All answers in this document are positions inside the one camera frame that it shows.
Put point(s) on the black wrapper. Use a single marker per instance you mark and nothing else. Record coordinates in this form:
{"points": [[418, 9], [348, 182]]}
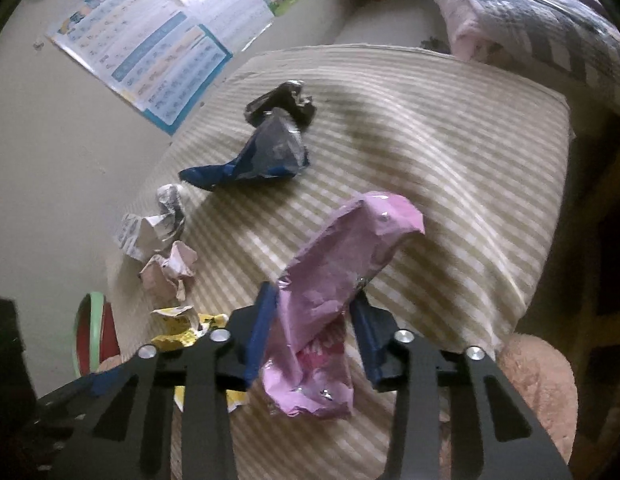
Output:
{"points": [[285, 97]]}

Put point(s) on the green rimmed red trash bin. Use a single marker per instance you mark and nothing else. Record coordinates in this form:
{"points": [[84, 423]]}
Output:
{"points": [[92, 335]]}

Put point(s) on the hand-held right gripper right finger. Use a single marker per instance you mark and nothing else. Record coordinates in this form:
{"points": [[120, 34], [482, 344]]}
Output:
{"points": [[370, 345]]}

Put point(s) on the beige checked tablecloth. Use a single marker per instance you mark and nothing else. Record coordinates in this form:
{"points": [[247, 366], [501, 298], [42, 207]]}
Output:
{"points": [[440, 160]]}

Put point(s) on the white wall poster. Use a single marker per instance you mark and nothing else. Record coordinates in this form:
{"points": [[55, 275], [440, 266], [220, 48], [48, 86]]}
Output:
{"points": [[225, 5]]}

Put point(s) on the checked bed blanket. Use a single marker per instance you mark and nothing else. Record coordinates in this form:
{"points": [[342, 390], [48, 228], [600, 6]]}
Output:
{"points": [[530, 20]]}

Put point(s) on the blue foil wrapper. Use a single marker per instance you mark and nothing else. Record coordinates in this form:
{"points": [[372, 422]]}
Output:
{"points": [[275, 155]]}

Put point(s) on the pink fleece clothing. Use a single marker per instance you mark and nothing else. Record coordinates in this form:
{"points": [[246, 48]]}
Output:
{"points": [[535, 390]]}

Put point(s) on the yellow snack wrapper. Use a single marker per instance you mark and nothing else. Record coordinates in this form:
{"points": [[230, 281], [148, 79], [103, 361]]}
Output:
{"points": [[175, 340]]}

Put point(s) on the pink foil wrapper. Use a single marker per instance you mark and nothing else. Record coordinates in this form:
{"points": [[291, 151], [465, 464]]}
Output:
{"points": [[350, 245]]}

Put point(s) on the pale pink carton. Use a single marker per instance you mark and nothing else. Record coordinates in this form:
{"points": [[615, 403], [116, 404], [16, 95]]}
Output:
{"points": [[165, 270]]}

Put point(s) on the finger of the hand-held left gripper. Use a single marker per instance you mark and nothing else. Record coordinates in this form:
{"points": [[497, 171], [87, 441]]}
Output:
{"points": [[65, 420]]}

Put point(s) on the white carton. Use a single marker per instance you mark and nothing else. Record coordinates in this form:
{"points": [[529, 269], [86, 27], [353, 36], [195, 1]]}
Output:
{"points": [[150, 230]]}

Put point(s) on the blue bordered wall poster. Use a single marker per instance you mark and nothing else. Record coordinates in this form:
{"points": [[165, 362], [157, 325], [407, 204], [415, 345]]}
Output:
{"points": [[140, 50]]}

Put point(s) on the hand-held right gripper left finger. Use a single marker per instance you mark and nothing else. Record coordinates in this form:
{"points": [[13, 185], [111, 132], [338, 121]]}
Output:
{"points": [[262, 330]]}

